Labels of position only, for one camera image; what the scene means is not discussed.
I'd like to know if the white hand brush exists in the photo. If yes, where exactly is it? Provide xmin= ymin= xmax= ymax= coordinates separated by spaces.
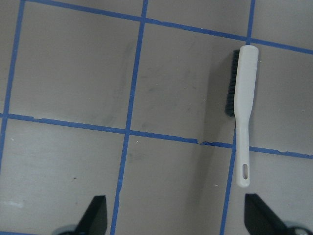
xmin=225 ymin=45 xmax=259 ymax=188

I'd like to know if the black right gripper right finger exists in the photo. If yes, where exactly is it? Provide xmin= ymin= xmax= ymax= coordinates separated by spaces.
xmin=244 ymin=193 xmax=311 ymax=235

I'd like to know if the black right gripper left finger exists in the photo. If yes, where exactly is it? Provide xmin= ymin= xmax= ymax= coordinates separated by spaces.
xmin=55 ymin=195 xmax=108 ymax=235

